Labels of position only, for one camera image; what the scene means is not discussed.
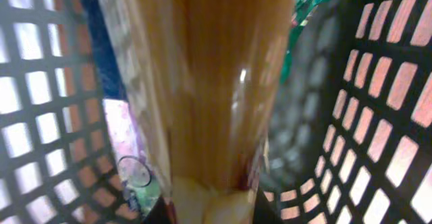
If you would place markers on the grey plastic shopping basket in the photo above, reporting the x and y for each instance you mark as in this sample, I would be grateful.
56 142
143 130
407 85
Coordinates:
349 137

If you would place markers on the green Nescafe coffee bag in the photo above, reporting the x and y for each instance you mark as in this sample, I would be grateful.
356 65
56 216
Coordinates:
302 10

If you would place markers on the red spaghetti pasta pack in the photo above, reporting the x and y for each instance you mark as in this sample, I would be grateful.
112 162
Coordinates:
201 78

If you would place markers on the white tissue multipack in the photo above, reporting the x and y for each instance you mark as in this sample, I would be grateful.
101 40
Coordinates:
115 57

